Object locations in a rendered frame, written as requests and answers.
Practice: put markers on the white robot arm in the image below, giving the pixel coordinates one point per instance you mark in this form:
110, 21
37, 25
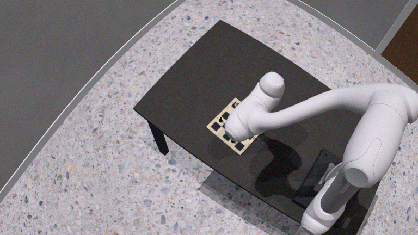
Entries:
386, 108

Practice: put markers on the cream and grey chessboard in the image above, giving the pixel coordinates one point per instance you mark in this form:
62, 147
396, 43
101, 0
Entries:
218, 129

